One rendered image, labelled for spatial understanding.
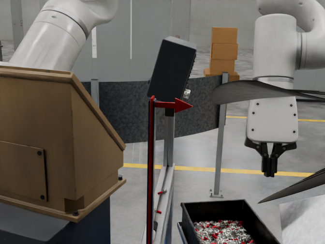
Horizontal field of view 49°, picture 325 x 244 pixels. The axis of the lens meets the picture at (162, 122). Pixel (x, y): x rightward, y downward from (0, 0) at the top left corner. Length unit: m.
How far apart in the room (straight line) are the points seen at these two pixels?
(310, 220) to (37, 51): 0.60
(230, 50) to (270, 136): 7.83
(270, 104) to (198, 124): 1.78
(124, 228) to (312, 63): 1.88
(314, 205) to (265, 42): 0.34
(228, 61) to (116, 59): 3.04
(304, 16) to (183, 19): 3.90
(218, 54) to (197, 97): 6.11
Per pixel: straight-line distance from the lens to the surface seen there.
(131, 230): 2.42
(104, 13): 0.96
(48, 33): 0.81
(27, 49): 0.79
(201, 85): 2.47
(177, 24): 4.71
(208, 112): 2.57
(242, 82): 0.42
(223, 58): 8.56
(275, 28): 0.77
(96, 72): 6.71
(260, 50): 0.77
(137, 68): 6.54
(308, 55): 0.77
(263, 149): 0.77
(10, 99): 0.73
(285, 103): 0.77
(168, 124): 1.10
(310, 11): 0.84
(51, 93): 0.67
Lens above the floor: 1.30
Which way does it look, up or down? 16 degrees down
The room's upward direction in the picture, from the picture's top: 2 degrees clockwise
